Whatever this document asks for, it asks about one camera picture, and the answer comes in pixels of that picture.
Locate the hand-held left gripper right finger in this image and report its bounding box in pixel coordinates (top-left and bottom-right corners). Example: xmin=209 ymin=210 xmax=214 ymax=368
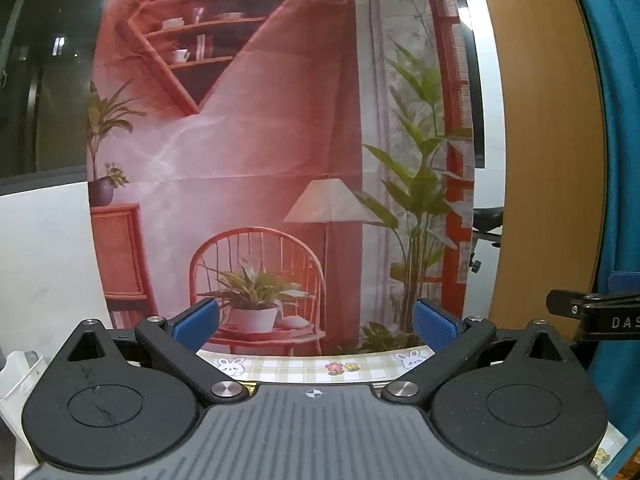
xmin=381 ymin=298 xmax=581 ymax=407

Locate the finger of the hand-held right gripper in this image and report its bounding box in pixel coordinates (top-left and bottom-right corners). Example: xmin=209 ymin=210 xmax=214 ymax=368
xmin=609 ymin=272 xmax=640 ymax=294
xmin=546 ymin=289 xmax=608 ymax=318

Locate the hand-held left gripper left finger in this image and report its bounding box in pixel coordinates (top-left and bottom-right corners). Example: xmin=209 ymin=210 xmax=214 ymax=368
xmin=54 ymin=298 xmax=251 ymax=407

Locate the checked rabbit print tablecloth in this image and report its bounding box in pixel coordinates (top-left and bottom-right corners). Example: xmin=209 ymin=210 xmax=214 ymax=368
xmin=195 ymin=342 xmax=628 ymax=478

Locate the teal cloth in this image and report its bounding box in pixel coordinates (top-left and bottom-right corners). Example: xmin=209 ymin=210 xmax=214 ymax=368
xmin=562 ymin=0 xmax=640 ymax=480

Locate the brown wooden board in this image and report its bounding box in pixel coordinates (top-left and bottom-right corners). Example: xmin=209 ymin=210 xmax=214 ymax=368
xmin=472 ymin=0 xmax=608 ymax=341

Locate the white plastic basket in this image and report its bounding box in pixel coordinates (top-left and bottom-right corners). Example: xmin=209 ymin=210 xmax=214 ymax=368
xmin=0 ymin=350 xmax=48 ymax=480

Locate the printed room backdrop cloth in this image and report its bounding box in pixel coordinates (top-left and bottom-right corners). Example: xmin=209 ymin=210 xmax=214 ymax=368
xmin=87 ymin=0 xmax=476 ymax=358

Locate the dark window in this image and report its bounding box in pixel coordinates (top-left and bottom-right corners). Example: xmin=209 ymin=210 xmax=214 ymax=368
xmin=460 ymin=7 xmax=487 ymax=171
xmin=0 ymin=0 xmax=116 ymax=181

